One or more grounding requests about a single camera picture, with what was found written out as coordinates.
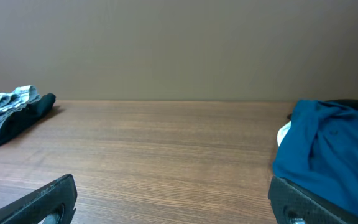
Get white printed t-shirt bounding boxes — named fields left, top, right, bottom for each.
left=277, top=121, right=291, bottom=146

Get folded black garment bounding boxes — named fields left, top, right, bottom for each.
left=0, top=93, right=56, bottom=146

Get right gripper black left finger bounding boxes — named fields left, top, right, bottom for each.
left=0, top=174, right=78, bottom=224

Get folded light denim shorts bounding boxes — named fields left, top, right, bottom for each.
left=0, top=85, right=40, bottom=129

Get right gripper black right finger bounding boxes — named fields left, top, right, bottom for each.
left=268, top=176, right=358, bottom=224

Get blue polo shirt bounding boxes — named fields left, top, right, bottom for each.
left=272, top=99, right=358, bottom=223

